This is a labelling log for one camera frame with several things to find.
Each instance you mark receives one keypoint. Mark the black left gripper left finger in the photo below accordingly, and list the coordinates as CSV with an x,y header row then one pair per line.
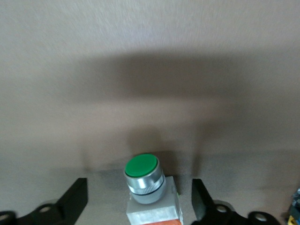
x,y
70,204

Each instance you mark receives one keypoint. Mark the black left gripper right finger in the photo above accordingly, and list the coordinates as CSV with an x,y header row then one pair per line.
x,y
202,201

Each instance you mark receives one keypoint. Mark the green push button orange block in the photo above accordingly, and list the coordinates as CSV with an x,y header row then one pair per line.
x,y
143,180

